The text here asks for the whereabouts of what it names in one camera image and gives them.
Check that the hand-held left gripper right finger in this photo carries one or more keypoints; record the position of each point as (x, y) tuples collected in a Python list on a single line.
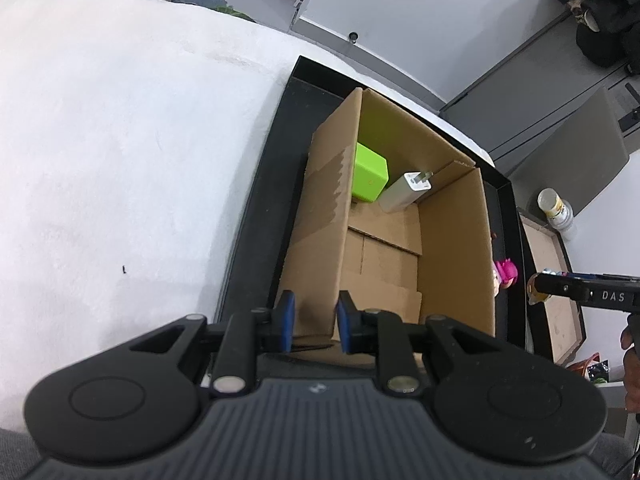
[(345, 322)]

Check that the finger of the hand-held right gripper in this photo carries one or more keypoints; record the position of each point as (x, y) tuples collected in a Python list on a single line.
[(555, 287)]

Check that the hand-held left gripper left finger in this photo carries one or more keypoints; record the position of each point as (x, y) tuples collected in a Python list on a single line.
[(286, 320)]

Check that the pink doll figure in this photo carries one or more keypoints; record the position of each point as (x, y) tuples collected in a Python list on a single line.
[(507, 272)]

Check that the black tray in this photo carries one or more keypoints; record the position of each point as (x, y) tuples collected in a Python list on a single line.
[(260, 220)]

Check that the brown cardboard box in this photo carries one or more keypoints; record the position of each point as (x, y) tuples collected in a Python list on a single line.
[(450, 260)]

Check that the white power adapter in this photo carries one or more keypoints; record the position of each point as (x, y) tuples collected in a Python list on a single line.
[(400, 195)]

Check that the green cube charger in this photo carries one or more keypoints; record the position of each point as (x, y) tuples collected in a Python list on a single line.
[(370, 175)]

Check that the person's right hand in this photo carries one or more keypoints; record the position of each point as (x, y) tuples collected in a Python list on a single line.
[(632, 375)]

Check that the black lid with brown inside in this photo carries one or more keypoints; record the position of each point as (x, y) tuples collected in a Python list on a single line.
[(542, 245)]

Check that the plastic bottle yellow label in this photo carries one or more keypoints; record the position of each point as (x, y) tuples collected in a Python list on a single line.
[(555, 207)]

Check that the grey board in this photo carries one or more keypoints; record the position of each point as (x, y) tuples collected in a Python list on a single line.
[(575, 150)]

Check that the grey door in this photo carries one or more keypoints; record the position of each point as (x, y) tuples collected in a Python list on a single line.
[(525, 95)]

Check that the black hanging clothes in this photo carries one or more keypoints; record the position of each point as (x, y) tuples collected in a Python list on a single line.
[(600, 10)]

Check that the person's grey trousers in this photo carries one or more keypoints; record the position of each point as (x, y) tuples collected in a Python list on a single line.
[(15, 455)]

